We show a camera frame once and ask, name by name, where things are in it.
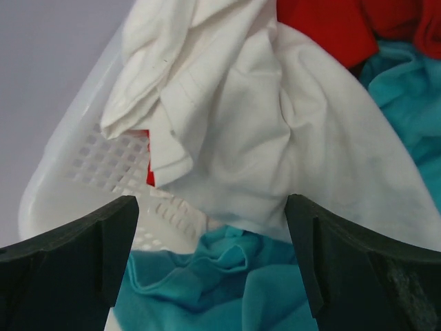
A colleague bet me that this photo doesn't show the white plastic laundry basket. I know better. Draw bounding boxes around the white plastic laundry basket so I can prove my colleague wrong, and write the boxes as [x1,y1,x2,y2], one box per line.
[19,10,221,331]

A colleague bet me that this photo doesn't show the red t-shirt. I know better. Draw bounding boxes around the red t-shirt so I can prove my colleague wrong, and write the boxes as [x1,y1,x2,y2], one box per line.
[142,1,440,203]

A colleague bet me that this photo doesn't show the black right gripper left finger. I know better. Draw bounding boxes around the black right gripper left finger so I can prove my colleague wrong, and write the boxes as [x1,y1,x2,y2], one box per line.
[1,196,139,330]

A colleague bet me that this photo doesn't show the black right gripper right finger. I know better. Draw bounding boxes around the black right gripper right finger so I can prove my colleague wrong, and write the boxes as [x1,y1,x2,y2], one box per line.
[286,194,440,330]

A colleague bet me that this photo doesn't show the turquoise t-shirt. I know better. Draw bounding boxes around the turquoise t-shirt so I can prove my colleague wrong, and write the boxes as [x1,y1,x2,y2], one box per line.
[115,39,441,331]

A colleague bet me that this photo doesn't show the white t-shirt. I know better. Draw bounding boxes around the white t-shirt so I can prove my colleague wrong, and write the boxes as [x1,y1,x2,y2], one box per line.
[100,1,438,243]

